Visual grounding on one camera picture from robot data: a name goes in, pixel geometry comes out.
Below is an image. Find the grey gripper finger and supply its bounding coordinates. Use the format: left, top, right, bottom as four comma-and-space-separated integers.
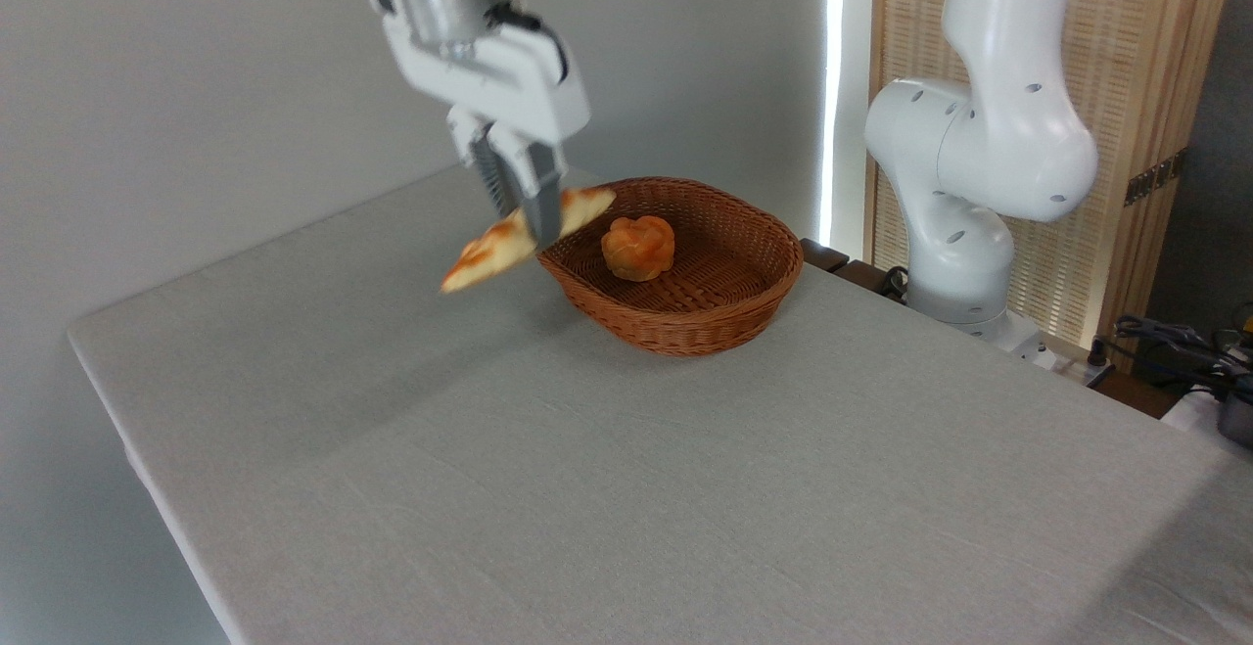
447, 105, 517, 221
487, 123, 568, 246

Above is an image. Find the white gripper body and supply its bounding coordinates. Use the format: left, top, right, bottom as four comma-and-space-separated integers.
369, 0, 593, 147

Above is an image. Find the long braided bread loaf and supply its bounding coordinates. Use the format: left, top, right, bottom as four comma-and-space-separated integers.
438, 186, 619, 296

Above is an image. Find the round orange bread roll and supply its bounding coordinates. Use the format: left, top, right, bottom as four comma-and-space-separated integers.
600, 215, 677, 283

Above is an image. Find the brown wicker basket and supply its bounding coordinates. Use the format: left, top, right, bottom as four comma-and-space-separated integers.
536, 176, 806, 358

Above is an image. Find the dark brown wooden furniture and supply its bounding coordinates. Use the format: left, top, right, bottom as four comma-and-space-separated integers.
800, 238, 913, 305

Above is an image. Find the grey tablecloth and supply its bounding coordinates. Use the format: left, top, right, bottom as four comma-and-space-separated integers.
67, 161, 1253, 645

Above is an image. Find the white power strip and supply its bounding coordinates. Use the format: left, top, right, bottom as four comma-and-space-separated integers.
1040, 337, 1117, 389

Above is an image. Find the wooden folding screen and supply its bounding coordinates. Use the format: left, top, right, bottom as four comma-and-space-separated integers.
866, 0, 1240, 372

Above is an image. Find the dark metal screen hinge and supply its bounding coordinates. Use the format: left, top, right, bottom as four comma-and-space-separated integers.
1123, 150, 1188, 207

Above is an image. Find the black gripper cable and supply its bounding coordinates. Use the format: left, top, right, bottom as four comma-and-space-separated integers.
487, 3, 572, 84

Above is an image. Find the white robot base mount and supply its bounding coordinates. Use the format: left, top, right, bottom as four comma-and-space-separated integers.
954, 308, 1060, 370

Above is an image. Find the black cable bundle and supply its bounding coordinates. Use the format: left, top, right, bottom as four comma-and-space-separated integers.
1113, 314, 1253, 403

